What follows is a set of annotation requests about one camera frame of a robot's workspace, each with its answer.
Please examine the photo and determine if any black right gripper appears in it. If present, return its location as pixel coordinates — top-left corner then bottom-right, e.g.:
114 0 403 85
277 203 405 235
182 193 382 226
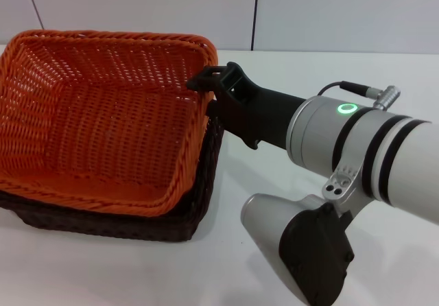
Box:
186 61 307 152

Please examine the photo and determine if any grey cable with silver connector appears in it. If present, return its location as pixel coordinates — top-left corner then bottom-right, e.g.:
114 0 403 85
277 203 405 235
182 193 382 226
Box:
317 80 401 110

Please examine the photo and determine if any orange woven basket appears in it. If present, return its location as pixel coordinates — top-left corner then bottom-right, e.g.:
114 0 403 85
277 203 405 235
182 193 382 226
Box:
0 30 220 218

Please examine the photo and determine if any dark brown woven basket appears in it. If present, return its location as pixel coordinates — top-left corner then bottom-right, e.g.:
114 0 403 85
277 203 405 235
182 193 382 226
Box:
0 115 226 244

